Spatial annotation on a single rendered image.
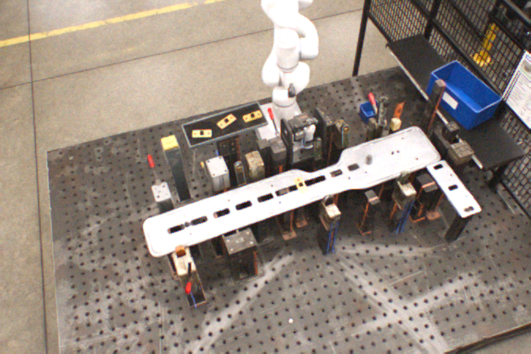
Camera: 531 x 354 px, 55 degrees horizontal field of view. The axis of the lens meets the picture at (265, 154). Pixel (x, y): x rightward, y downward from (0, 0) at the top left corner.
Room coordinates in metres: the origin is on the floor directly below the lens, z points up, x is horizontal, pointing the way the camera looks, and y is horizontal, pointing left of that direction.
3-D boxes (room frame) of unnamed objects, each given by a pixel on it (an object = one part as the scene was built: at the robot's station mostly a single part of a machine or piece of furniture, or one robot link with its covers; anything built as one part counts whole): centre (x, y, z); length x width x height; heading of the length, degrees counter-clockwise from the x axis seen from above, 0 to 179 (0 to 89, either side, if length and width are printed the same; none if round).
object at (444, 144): (1.47, -0.84, 0.85); 0.12 x 0.03 x 0.30; 20
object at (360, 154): (1.22, -0.14, 1.00); 1.38 x 0.22 x 0.02; 110
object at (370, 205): (1.16, -0.47, 0.84); 0.11 x 0.08 x 0.29; 20
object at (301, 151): (1.46, -0.18, 0.94); 0.18 x 0.13 x 0.49; 110
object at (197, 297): (0.86, 0.33, 0.88); 0.15 x 0.11 x 0.36; 20
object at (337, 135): (1.51, -0.36, 0.88); 0.11 x 0.09 x 0.37; 20
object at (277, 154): (1.41, -0.06, 0.89); 0.13 x 0.11 x 0.38; 20
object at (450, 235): (1.09, -0.87, 0.84); 0.11 x 0.06 x 0.29; 20
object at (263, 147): (1.40, 0.01, 0.90); 0.05 x 0.05 x 0.40; 20
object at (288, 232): (1.20, -0.08, 0.84); 0.17 x 0.06 x 0.29; 20
